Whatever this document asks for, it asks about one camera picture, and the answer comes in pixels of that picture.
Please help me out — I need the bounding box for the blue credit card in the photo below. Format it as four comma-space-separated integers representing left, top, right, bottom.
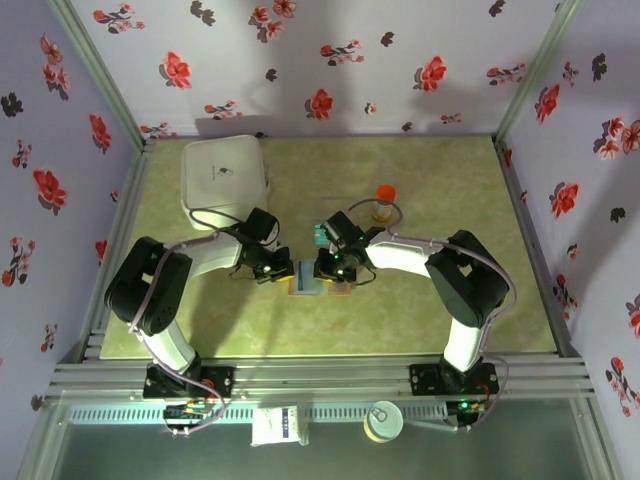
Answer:
294, 259, 321, 294

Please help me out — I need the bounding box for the orange-capped small bottle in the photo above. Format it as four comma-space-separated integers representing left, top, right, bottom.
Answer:
371, 183, 398, 223

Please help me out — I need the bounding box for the white zip case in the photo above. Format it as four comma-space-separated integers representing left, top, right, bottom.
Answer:
179, 134, 272, 234

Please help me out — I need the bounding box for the white paper packet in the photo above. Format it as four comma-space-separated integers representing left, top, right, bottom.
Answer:
249, 405, 301, 447

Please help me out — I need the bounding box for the tin can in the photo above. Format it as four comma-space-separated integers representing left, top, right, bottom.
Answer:
362, 400, 405, 444

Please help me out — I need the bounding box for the left arm grey cable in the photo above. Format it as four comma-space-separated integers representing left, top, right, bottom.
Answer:
127, 207, 251, 436

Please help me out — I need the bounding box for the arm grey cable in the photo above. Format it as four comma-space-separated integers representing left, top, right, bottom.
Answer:
347, 197, 516, 431
127, 207, 251, 436

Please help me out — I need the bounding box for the aluminium front rail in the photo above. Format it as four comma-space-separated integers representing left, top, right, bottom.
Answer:
44, 352, 599, 401

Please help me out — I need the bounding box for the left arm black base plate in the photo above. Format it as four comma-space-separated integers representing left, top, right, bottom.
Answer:
143, 364, 236, 400

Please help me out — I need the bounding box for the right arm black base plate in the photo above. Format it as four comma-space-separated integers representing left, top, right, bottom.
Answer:
408, 363, 500, 397

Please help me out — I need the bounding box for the grey slotted wire duct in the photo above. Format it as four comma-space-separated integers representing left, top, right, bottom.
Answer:
67, 403, 451, 425

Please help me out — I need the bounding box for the aluminium side rail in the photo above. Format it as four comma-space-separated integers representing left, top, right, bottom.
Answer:
493, 137, 586, 359
78, 139, 157, 361

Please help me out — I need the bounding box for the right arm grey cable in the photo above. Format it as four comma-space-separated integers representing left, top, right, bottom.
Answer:
347, 197, 516, 431

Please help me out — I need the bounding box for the aluminium corner post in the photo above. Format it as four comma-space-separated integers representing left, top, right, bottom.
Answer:
45, 0, 157, 151
493, 0, 585, 146

